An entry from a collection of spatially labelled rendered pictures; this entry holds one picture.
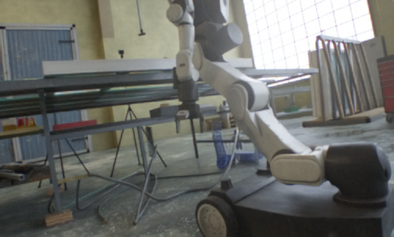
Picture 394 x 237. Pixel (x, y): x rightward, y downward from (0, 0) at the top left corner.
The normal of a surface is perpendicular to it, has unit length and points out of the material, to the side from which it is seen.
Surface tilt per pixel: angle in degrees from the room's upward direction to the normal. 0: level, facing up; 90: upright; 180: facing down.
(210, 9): 112
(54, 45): 90
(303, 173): 90
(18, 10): 90
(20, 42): 90
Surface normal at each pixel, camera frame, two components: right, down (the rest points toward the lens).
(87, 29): 0.52, -0.08
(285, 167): -0.75, 0.12
